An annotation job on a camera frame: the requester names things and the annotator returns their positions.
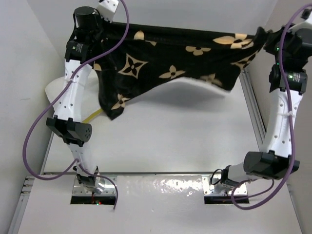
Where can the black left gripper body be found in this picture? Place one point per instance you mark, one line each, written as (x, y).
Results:
(97, 34)

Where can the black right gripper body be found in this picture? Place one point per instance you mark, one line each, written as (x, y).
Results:
(289, 36)

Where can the black pillowcase with beige flowers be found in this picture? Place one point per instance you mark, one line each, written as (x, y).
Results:
(131, 60)

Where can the white pillow with yellow edge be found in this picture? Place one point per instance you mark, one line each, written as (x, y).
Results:
(90, 107)

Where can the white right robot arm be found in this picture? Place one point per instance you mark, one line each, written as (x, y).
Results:
(288, 83)

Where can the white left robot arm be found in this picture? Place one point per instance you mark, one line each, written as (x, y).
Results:
(66, 123)

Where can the white front cover board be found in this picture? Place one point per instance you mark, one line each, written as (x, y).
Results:
(151, 205)

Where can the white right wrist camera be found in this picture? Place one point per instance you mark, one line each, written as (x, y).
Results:
(306, 16)

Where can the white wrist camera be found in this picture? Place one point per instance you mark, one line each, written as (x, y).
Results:
(306, 16)
(107, 9)

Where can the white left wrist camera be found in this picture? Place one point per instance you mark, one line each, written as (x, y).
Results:
(107, 9)

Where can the aluminium rail right side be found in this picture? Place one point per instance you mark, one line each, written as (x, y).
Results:
(253, 107)

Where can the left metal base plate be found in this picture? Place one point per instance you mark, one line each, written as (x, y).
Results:
(106, 188)

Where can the metal base plate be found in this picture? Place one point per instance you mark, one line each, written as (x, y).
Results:
(106, 188)
(209, 186)

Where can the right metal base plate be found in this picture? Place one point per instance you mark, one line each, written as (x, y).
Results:
(209, 186)

